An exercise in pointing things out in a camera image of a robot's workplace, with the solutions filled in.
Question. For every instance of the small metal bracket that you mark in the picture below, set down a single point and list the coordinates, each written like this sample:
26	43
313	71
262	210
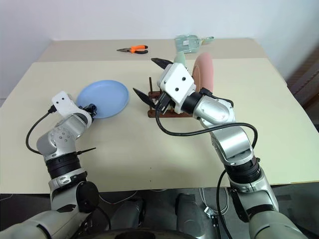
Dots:
208	210

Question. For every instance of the green plate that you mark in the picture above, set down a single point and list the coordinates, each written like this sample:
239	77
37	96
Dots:
180	59

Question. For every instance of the pink plate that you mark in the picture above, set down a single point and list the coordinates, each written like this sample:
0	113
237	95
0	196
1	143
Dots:
205	72

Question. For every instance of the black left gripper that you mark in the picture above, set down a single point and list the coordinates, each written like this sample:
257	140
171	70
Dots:
87	111

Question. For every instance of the black zip tie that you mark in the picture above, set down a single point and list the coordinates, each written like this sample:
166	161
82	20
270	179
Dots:
86	151

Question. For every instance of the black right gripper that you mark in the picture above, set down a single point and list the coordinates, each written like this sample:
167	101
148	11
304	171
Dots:
164	104

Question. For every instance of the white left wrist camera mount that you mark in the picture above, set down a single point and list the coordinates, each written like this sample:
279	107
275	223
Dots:
63	104

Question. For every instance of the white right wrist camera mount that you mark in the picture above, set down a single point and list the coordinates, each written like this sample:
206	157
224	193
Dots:
177	83

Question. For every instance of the clear plastic bag with parts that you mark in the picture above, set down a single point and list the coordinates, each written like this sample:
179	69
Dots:
187	43

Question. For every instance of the dark wooden dish rack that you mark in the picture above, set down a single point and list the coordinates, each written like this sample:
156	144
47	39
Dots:
152	95

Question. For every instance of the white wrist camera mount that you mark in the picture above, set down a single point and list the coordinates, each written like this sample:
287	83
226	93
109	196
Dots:
177	83
63	104

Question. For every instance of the dark rounded robot leg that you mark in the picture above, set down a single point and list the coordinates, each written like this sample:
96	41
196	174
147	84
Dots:
193	214
128	210

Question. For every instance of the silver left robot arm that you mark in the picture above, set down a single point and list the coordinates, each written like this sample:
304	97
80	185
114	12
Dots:
61	138

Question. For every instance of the blue plate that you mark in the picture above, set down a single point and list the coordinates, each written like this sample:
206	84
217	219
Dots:
104	98

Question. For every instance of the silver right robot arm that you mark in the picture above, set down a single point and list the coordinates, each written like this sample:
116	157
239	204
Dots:
219	114

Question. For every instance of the dark brown furniture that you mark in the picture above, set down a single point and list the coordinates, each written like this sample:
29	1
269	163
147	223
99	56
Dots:
305	82

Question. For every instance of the small green yellow packet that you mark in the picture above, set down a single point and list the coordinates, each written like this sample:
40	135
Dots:
208	39

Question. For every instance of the dark round robot waist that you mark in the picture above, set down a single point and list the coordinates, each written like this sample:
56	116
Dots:
139	234

